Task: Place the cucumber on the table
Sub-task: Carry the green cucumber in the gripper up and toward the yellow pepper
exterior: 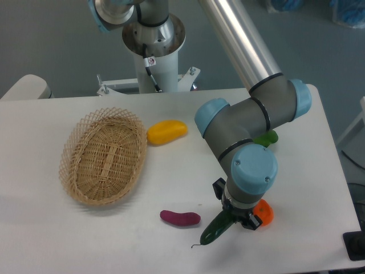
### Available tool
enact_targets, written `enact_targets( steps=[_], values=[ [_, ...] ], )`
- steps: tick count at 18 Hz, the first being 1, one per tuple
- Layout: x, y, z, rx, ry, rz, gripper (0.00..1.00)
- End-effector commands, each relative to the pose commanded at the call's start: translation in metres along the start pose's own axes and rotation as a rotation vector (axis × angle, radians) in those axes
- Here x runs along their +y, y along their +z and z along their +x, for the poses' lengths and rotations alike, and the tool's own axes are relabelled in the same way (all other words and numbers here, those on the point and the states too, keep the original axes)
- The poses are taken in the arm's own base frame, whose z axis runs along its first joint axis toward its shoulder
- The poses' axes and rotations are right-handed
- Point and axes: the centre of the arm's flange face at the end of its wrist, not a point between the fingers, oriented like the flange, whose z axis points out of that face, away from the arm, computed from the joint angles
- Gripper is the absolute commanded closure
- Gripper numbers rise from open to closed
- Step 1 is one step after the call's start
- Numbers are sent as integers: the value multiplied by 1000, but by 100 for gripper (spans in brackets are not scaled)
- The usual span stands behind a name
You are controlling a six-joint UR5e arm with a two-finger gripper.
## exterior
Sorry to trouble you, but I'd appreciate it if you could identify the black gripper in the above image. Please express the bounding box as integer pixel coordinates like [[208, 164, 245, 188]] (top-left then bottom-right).
[[212, 178, 262, 230]]

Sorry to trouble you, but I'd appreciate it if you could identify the dark green cucumber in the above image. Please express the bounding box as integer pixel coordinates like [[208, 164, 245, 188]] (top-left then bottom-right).
[[191, 210, 236, 248]]

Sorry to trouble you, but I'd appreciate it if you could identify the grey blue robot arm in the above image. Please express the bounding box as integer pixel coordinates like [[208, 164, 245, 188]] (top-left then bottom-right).
[[88, 1, 311, 230]]

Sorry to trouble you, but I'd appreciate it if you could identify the orange toy fruit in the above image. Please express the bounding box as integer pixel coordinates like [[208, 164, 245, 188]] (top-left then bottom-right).
[[253, 199, 274, 226]]

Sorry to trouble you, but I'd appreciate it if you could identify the purple sweet potato toy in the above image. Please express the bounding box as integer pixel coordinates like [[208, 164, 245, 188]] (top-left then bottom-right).
[[160, 210, 201, 227]]

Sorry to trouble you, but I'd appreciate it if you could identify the green pepper toy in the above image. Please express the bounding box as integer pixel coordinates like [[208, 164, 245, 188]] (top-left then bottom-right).
[[253, 130, 279, 148]]

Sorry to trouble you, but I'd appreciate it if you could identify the black device at edge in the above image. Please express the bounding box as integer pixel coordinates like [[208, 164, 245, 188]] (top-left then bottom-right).
[[343, 231, 364, 261]]

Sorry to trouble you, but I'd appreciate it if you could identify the yellow mango toy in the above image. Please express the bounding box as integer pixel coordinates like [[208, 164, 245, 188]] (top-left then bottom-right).
[[147, 120, 188, 146]]

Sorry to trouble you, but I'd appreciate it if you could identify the woven wicker basket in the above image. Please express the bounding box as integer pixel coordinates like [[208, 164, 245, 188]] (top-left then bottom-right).
[[59, 107, 147, 206]]

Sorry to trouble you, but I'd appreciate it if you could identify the blue plastic bag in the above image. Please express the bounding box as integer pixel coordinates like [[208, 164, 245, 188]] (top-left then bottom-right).
[[329, 0, 364, 29]]

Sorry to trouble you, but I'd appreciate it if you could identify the white chair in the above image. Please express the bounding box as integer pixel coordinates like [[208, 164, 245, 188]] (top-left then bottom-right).
[[1, 74, 54, 102]]

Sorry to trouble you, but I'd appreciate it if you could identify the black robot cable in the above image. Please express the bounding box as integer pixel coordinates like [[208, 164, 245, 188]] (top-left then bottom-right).
[[141, 43, 163, 93]]

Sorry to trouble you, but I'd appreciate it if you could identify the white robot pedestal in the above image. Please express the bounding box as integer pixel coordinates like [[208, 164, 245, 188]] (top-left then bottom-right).
[[97, 14, 201, 96]]

